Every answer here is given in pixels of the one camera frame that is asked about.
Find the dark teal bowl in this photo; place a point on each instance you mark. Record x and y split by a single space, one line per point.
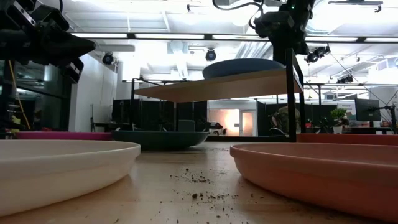
158 140

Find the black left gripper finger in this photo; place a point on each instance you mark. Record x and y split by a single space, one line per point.
62 56
68 43

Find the wooden shelf black metal frame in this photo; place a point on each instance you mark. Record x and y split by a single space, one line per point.
217 88

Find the round black ceiling lamp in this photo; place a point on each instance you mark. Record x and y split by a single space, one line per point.
108 58
210 55

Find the person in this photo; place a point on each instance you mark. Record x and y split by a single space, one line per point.
283 119

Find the magenta plate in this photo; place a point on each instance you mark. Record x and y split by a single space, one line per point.
62 135

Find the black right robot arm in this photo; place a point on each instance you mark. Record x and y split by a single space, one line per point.
300 15

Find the orange plate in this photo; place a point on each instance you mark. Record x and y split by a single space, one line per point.
348 139

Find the black computer monitor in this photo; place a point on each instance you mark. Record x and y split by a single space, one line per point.
367 109

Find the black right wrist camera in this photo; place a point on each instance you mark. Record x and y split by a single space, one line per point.
273 25

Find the dark blue plate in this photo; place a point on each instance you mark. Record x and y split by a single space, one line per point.
239 68

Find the overhead LED light bar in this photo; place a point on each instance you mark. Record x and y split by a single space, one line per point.
168 36

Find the black ceiling spotlight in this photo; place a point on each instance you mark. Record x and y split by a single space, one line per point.
317 54

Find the salmon pink plate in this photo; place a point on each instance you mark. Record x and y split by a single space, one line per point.
311 177

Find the green plant in white pot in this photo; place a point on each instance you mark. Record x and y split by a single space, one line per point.
338 119

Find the white plate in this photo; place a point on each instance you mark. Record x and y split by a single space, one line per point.
62 168

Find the black room partition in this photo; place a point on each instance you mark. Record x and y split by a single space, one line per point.
149 113

